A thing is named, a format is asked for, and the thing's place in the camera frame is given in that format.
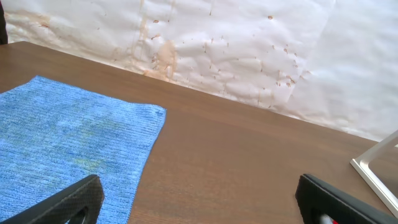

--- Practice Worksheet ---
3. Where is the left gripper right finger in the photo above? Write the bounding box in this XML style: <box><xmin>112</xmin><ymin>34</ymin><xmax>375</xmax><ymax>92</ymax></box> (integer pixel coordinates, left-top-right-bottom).
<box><xmin>295</xmin><ymin>173</ymin><xmax>398</xmax><ymax>224</ymax></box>

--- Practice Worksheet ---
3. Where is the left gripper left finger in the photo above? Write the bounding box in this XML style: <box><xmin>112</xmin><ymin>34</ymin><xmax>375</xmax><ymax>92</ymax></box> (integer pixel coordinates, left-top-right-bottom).
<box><xmin>0</xmin><ymin>174</ymin><xmax>105</xmax><ymax>224</ymax></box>

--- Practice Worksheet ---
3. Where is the white and blue stand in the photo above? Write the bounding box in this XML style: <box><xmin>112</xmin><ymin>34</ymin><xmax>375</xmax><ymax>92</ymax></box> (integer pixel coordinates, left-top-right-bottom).
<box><xmin>350</xmin><ymin>129</ymin><xmax>398</xmax><ymax>218</ymax></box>

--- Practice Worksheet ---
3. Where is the blue cloth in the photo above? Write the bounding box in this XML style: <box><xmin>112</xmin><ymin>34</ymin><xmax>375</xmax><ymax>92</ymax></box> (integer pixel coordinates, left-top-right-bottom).
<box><xmin>0</xmin><ymin>75</ymin><xmax>167</xmax><ymax>224</ymax></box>

